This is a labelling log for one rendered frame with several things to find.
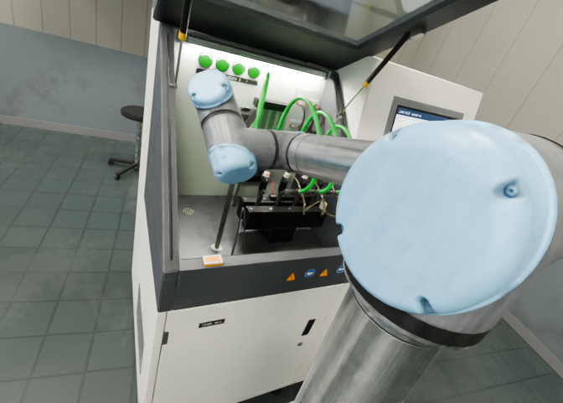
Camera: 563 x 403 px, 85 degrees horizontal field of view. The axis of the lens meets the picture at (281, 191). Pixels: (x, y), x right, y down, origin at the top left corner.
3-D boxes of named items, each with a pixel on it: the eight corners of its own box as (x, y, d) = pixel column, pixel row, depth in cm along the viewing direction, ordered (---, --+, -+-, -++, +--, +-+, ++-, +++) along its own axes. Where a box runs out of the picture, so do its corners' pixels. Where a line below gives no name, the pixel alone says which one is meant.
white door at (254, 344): (147, 431, 117) (166, 315, 85) (147, 424, 119) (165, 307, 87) (291, 383, 149) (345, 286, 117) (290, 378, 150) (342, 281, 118)
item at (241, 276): (172, 311, 86) (179, 271, 79) (170, 298, 89) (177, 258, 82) (342, 284, 116) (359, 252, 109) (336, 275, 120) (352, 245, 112)
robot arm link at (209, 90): (189, 111, 50) (180, 72, 53) (209, 144, 60) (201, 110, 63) (235, 96, 50) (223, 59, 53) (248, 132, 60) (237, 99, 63)
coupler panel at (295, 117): (278, 158, 135) (301, 89, 121) (276, 155, 138) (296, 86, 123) (303, 161, 141) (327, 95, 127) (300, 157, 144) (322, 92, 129)
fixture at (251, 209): (240, 245, 112) (249, 211, 105) (232, 227, 120) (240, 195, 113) (315, 240, 129) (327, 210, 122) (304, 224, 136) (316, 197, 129)
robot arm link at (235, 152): (283, 163, 53) (266, 113, 57) (223, 162, 46) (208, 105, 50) (263, 185, 58) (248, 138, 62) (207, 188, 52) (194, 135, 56)
